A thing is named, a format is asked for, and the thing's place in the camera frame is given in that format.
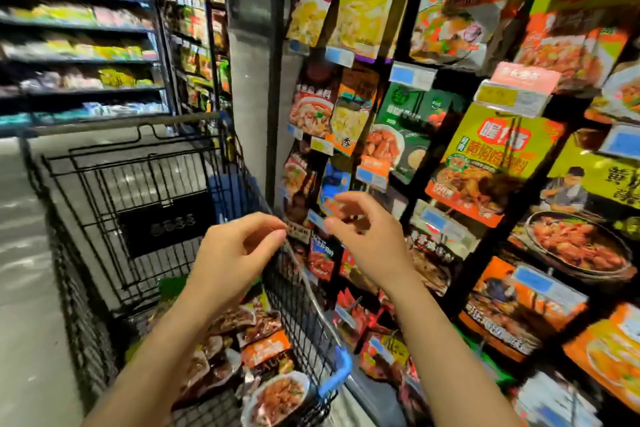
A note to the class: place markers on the person's right hand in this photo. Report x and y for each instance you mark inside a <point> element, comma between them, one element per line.
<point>375,241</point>

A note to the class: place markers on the person's left hand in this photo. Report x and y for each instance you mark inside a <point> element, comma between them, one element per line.
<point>235,261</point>

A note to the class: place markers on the heap of mixed packets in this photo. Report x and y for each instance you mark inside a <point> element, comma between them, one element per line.
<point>260,326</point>

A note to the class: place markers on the stack of dark green packets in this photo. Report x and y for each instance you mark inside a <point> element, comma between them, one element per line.
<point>405,141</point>

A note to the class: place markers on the stack of lime orange packets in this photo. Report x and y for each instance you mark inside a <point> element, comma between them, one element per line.
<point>490,161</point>

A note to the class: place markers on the black display shelf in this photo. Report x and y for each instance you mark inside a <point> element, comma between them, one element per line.
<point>274,91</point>

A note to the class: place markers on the stack of green orange packets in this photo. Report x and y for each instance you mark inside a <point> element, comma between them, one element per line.
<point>465,1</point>

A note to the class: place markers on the person's right forearm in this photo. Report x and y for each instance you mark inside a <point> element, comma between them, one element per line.
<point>450,366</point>

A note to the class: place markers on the person's left forearm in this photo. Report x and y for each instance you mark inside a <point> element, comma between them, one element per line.
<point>150,371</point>

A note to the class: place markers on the blue plastic panel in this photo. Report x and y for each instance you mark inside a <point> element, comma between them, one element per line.
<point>230,196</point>

